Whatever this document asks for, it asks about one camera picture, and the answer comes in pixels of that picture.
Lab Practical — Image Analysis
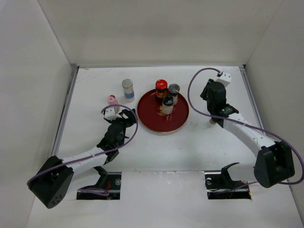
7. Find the silver lid blue label bottle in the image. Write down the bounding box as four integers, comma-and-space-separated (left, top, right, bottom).
122, 79, 135, 103

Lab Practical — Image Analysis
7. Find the clear lid white shaker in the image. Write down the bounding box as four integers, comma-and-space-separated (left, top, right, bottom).
168, 84, 180, 105

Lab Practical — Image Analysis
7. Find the black knob white grinder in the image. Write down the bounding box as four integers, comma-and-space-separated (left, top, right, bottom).
161, 95, 174, 115

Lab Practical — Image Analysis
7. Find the red lid chili sauce jar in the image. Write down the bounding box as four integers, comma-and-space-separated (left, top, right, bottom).
155, 79, 168, 102

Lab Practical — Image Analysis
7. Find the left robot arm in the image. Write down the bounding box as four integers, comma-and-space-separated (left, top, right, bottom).
27, 105, 139, 209

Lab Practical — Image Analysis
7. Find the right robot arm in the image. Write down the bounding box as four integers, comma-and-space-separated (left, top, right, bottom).
200, 79, 295, 188

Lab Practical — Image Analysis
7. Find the red round tray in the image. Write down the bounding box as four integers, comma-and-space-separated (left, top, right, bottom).
137, 90, 190, 133

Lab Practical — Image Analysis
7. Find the pink lid spice bottle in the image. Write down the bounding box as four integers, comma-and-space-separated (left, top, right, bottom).
107, 95, 118, 106

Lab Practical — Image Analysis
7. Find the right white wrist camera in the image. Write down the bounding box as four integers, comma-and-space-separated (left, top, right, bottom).
215, 71, 232, 87

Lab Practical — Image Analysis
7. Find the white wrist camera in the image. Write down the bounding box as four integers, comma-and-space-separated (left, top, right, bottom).
102, 107, 121, 121
215, 71, 232, 87

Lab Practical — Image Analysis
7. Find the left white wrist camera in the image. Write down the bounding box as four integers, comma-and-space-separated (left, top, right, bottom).
102, 107, 121, 121

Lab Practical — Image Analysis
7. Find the right metal frame rail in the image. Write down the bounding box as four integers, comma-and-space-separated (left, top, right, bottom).
239, 65, 264, 129

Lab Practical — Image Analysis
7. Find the metal frame rail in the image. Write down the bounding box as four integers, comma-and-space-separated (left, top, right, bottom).
50, 64, 79, 156
239, 65, 264, 129

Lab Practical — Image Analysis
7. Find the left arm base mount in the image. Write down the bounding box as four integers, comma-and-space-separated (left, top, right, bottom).
76, 166, 122, 200

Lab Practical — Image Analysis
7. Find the left metal frame rail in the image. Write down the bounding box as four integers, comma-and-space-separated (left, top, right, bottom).
50, 64, 79, 156

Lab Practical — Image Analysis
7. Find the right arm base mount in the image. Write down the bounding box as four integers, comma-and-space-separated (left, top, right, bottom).
204, 162, 251, 200

